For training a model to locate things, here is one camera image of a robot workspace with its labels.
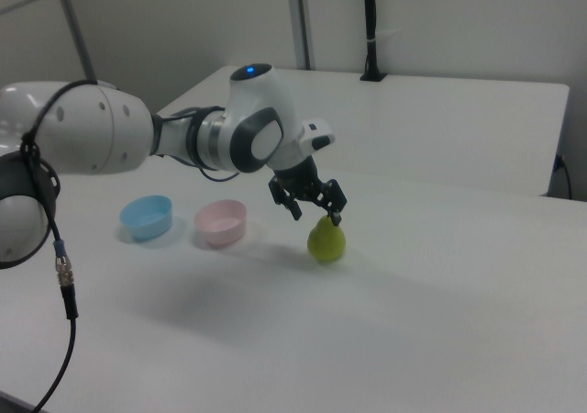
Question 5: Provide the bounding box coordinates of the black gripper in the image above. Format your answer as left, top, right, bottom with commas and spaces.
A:
267, 154, 349, 228

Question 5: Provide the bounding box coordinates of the green pear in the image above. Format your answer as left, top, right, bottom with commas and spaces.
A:
305, 215, 348, 263

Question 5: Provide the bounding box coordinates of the pink plastic bowl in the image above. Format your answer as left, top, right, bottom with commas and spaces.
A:
194, 198, 249, 249

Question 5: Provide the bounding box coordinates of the blue plastic bowl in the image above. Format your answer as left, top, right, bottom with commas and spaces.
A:
119, 195, 174, 242

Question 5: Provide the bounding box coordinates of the black pole with base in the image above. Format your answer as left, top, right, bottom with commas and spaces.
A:
360, 0, 389, 83

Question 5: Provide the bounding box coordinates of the thick grey metal frame post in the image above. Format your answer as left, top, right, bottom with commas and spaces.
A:
285, 0, 317, 71

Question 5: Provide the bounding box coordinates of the black wall cable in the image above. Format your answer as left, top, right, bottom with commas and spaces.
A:
553, 154, 574, 200

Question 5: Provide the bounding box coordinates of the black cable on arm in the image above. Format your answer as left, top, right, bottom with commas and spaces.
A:
18, 78, 242, 413

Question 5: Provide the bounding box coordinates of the thin grey metal frame post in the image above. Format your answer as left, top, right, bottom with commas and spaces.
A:
51, 0, 98, 82

